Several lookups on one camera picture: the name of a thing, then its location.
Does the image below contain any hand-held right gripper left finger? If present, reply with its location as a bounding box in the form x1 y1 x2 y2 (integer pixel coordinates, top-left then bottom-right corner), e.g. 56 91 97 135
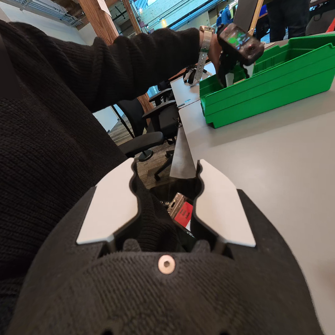
76 158 139 251

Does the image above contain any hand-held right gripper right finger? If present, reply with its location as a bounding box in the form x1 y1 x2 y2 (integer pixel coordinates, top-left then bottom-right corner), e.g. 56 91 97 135
193 159 256 253

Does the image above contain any green plastic bin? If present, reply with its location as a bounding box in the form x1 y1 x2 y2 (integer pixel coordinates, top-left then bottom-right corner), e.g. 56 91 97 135
199 33 335 129

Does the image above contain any person's left forearm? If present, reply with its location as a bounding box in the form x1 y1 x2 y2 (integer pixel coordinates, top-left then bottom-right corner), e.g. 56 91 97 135
86 27 203 113

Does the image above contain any adjacent grey desk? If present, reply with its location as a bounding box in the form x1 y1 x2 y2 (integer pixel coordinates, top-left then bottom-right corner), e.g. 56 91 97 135
170 61 218 108

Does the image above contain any person's left hand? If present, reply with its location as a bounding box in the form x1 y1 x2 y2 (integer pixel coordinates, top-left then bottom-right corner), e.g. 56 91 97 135
208 33 222 79

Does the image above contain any silver mesh wristwatch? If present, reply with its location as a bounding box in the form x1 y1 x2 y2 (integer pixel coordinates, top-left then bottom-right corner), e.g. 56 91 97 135
196 25 215 80

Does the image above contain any dark display panel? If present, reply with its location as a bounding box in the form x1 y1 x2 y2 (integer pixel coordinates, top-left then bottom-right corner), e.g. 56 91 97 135
233 0 265 36

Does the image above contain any red badge with metal clip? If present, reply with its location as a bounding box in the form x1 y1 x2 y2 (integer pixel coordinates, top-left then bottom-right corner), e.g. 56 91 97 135
167 192 195 229

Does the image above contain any wooden post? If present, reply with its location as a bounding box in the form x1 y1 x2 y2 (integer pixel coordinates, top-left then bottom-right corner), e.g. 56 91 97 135
79 0 153 110

